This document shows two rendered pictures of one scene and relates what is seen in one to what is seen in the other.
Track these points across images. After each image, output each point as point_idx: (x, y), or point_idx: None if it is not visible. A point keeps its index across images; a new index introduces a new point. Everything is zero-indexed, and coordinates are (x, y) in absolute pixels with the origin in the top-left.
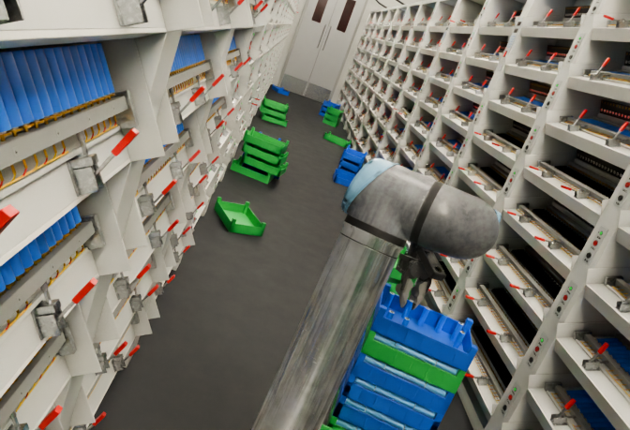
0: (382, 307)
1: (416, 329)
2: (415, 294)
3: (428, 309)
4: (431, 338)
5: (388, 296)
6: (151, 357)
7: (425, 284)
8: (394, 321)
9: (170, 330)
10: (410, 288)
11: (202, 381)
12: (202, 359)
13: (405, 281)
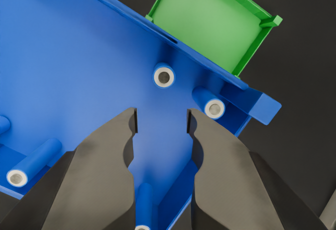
0: (274, 102)
1: (77, 120)
2: (129, 161)
3: (14, 170)
4: None
5: (151, 219)
6: (335, 152)
7: (67, 223)
8: (217, 65)
9: (307, 193)
10: (210, 171)
11: (296, 127)
12: (287, 158)
13: (286, 209)
